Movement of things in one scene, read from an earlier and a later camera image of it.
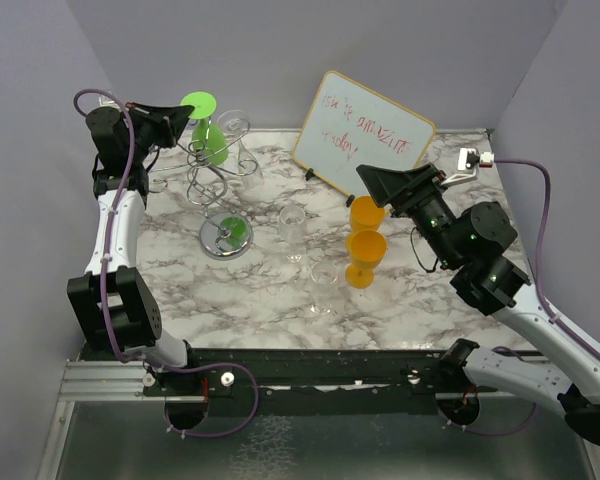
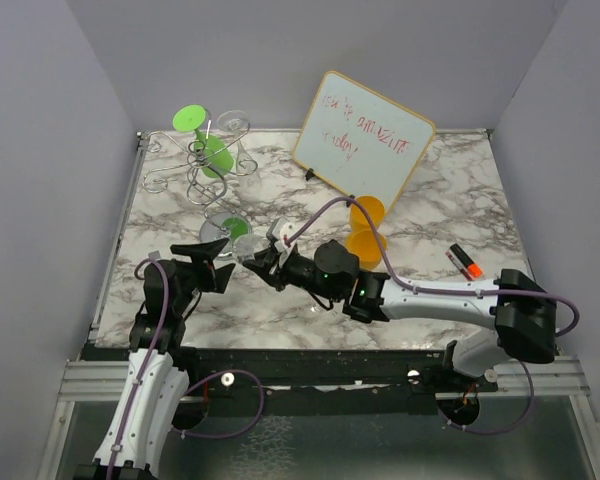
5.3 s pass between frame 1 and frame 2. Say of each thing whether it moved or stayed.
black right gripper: moved
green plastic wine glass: moved
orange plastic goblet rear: stayed
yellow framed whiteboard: stayed
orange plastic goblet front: stayed
